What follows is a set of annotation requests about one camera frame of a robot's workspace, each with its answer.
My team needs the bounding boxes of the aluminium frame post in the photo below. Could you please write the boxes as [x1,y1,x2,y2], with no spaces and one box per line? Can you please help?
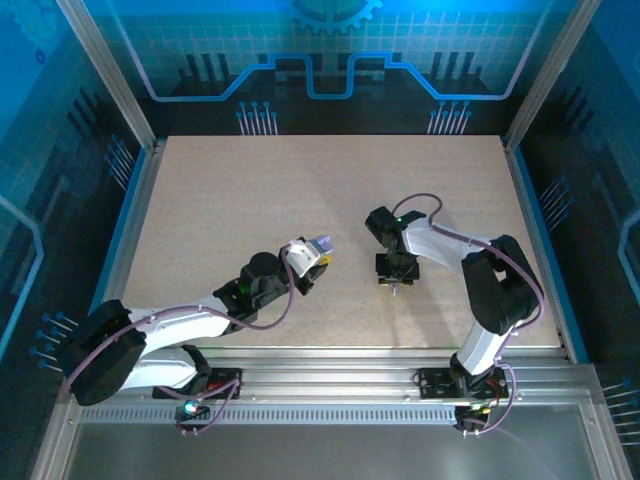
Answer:
[53,0,160,154]
[503,0,605,151]

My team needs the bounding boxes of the brushed metal panel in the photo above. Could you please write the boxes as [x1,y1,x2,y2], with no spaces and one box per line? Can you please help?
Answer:
[62,424,604,480]

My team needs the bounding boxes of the aluminium table side rail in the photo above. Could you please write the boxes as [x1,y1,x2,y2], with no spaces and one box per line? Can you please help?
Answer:
[502,135,591,364]
[92,139,169,311]

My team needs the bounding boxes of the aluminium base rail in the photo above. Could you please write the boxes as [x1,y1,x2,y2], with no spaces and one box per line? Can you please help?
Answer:
[69,345,599,407]

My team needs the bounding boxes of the small LED connector board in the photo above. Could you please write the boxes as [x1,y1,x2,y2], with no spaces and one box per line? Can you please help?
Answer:
[457,401,494,424]
[175,398,211,421]

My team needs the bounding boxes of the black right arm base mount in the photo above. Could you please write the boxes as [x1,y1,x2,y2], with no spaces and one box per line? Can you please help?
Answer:
[416,367,511,401]

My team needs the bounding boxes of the slotted grey cable duct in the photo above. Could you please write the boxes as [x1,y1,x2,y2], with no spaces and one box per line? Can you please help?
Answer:
[78,405,459,427]

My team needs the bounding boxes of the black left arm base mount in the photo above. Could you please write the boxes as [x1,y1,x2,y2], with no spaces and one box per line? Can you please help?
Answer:
[152,367,245,401]

